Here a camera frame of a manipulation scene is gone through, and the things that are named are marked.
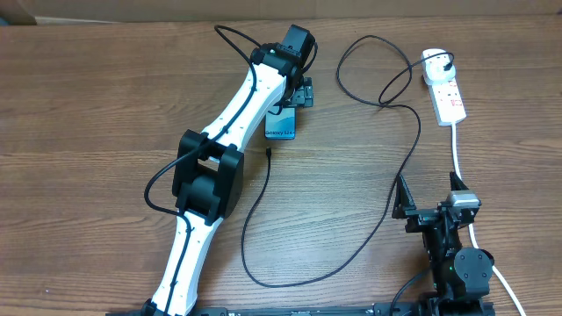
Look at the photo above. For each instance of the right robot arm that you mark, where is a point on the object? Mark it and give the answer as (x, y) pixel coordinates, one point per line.
(460, 275)

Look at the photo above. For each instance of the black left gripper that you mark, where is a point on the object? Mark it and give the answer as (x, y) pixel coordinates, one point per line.
(302, 95)

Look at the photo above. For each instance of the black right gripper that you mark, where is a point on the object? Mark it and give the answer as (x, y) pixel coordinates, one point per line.
(420, 218)

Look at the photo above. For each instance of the white power strip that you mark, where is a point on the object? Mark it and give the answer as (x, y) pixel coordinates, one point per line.
(448, 104)

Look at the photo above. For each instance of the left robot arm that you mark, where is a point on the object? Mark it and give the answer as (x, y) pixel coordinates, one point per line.
(209, 168)

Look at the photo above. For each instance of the white USB wall charger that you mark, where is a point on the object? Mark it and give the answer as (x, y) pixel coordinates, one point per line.
(437, 66)

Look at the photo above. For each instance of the brown cardboard backdrop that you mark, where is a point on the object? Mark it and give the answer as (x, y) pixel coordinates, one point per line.
(29, 12)

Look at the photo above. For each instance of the blue screen smartphone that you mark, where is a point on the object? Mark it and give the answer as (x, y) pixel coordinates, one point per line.
(280, 123)

